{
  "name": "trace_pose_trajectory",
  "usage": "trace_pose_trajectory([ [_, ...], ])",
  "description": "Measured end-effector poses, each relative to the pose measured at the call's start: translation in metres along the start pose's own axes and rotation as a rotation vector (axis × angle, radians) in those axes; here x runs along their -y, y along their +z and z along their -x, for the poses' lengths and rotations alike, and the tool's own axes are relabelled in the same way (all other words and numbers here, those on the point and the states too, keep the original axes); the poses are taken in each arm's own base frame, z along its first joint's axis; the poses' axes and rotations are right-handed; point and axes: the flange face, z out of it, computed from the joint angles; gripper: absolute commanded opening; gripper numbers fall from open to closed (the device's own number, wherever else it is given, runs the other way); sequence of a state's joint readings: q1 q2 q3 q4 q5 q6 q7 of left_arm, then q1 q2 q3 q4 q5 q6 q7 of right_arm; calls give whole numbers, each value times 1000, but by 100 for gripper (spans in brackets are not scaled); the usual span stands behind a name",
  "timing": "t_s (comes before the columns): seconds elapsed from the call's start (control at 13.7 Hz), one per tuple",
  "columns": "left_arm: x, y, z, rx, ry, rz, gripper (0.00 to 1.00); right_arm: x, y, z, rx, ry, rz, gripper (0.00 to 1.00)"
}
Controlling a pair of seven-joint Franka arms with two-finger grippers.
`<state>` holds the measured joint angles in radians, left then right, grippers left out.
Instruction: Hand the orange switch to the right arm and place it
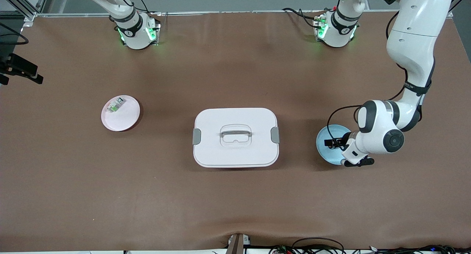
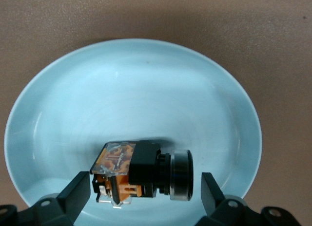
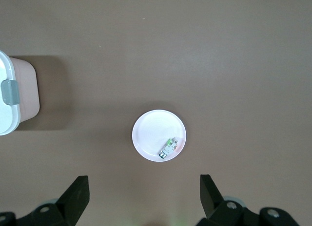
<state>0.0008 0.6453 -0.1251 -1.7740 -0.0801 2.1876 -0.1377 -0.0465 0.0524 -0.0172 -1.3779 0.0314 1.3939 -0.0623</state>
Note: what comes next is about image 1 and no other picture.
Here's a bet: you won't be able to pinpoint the light blue round plate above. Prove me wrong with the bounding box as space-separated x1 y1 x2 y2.
316 124 354 166

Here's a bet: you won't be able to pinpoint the white lidded container box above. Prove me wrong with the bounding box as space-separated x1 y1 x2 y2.
192 107 280 168

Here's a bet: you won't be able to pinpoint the pink round plate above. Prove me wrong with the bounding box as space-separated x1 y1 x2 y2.
101 95 141 132

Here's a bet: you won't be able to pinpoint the brown table mat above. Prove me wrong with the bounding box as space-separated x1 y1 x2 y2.
0 11 471 251

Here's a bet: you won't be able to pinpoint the aluminium frame struts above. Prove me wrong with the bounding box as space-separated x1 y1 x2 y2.
0 0 50 21

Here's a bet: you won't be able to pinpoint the black looped cable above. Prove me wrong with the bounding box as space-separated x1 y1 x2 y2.
269 237 346 254

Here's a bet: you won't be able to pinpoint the green and clear switch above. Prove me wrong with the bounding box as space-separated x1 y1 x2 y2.
107 97 125 113

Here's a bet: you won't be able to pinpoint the black left base cable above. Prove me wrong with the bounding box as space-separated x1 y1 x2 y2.
283 7 326 28

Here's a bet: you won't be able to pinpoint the black base cable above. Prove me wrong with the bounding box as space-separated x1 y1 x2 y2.
125 0 151 14
283 7 326 28

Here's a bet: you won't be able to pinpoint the black right base cable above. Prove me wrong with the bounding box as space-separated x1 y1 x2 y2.
125 0 151 14

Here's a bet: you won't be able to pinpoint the metal mount bracket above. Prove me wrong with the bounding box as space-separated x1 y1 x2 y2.
226 233 251 254

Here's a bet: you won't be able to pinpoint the black cable bundle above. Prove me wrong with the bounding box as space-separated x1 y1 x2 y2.
368 244 471 254

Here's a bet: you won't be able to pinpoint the metal table edge rail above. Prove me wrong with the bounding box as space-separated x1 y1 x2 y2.
35 10 451 17

